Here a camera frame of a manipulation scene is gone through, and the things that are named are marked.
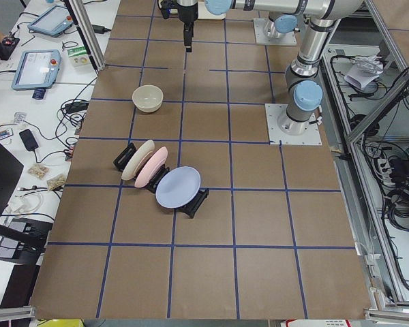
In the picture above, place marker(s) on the teach pendant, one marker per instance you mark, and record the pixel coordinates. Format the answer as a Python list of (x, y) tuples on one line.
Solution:
[(37, 69), (52, 22)]

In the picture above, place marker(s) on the green white carton box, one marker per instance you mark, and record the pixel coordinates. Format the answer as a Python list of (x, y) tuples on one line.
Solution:
[(78, 56)]

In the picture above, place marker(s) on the aluminium frame post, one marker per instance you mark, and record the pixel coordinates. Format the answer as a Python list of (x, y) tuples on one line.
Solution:
[(81, 20)]

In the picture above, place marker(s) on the lavender plate in rack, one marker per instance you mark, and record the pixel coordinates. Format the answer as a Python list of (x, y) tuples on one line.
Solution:
[(178, 187)]

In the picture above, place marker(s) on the cream plate in rack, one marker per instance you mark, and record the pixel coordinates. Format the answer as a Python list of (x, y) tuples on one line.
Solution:
[(137, 160)]

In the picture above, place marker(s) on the black power adapter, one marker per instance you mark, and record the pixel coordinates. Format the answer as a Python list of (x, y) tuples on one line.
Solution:
[(99, 29)]

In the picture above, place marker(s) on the pink plate in rack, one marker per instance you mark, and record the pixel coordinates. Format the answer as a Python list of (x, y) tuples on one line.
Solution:
[(148, 171)]

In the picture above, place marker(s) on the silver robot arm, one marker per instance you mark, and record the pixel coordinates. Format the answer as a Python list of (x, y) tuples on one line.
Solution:
[(324, 16), (278, 29)]

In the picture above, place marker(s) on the teach pendant far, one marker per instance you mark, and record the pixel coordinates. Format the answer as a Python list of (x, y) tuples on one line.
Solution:
[(52, 22)]

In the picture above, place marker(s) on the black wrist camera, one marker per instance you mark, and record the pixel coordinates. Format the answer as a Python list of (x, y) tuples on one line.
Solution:
[(167, 7)]

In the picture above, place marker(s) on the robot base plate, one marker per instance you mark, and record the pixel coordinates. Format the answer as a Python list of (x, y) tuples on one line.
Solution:
[(260, 39), (283, 131)]

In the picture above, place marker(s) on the cream ceramic bowl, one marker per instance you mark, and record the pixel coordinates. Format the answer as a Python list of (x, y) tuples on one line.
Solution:
[(148, 98)]

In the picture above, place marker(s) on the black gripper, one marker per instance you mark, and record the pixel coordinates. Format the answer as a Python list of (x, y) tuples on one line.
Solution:
[(187, 11)]

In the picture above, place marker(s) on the black phone on desk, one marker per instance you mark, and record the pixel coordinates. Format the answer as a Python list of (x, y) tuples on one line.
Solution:
[(28, 140)]

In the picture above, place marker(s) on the teach pendant near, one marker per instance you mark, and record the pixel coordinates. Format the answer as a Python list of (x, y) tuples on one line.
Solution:
[(37, 69)]

